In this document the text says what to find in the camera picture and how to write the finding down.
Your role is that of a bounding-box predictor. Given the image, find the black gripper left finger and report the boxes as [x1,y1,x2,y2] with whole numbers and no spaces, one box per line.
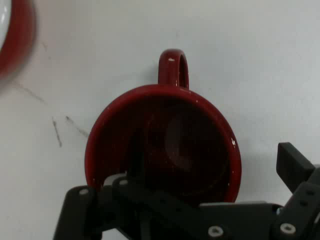
[53,172,210,240]

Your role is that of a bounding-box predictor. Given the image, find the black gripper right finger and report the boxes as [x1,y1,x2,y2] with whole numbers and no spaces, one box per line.
[271,141,320,240]

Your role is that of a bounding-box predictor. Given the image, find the red enamel mug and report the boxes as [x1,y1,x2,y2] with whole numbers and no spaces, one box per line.
[84,48,243,205]

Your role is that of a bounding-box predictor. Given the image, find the red bowl white inside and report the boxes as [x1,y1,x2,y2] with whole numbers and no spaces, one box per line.
[0,0,37,79]

